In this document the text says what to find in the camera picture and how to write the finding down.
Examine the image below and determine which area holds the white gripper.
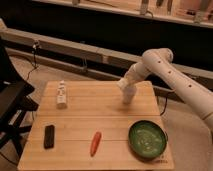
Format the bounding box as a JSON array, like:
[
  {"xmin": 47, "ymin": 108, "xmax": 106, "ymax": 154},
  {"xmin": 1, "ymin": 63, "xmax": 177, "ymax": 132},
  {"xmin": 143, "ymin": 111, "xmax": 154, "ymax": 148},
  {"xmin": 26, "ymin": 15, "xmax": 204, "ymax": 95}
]
[{"xmin": 117, "ymin": 66, "xmax": 142, "ymax": 91}]

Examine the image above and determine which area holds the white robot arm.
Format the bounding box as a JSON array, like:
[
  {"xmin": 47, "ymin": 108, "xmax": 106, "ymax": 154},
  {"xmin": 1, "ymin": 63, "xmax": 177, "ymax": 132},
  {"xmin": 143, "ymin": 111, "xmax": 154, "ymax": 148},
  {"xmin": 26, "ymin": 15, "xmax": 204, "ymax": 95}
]
[{"xmin": 118, "ymin": 48, "xmax": 213, "ymax": 132}]

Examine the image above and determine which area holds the green plate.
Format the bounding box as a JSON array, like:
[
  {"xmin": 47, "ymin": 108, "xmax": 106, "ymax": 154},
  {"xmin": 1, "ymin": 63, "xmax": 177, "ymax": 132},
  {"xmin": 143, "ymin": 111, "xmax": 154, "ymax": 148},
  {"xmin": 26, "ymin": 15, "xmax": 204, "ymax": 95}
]
[{"xmin": 128, "ymin": 120, "xmax": 168, "ymax": 160}]

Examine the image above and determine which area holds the orange carrot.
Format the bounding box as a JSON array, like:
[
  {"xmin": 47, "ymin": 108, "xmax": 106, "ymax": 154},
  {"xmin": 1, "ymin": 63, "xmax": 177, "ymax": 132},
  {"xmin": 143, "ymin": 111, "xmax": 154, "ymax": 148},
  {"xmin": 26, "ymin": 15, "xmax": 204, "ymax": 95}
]
[{"xmin": 90, "ymin": 132, "xmax": 102, "ymax": 157}]

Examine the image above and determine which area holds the white bottle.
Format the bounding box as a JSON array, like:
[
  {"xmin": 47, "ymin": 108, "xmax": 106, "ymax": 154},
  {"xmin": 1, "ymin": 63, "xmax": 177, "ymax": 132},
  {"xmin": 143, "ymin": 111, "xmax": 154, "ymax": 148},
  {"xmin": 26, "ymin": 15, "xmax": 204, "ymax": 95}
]
[{"xmin": 56, "ymin": 81, "xmax": 67, "ymax": 109}]

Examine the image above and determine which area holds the black rectangular block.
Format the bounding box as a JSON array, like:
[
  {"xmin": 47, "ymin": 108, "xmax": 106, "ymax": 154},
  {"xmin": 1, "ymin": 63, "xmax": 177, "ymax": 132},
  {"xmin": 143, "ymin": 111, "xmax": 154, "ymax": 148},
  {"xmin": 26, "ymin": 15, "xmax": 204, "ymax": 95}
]
[{"xmin": 44, "ymin": 125, "xmax": 55, "ymax": 149}]

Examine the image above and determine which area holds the black chair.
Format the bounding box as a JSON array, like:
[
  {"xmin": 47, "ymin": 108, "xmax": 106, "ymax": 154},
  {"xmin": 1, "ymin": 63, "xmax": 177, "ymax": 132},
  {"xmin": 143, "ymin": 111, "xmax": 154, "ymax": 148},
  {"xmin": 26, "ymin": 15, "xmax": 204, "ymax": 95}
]
[{"xmin": 0, "ymin": 38, "xmax": 38, "ymax": 156}]

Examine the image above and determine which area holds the black cable on floor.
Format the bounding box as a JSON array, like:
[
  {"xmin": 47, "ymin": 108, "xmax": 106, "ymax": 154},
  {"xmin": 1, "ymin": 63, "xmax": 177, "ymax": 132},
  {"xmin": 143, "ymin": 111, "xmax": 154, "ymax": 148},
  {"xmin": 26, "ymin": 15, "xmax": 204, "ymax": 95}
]
[{"xmin": 24, "ymin": 41, "xmax": 40, "ymax": 83}]

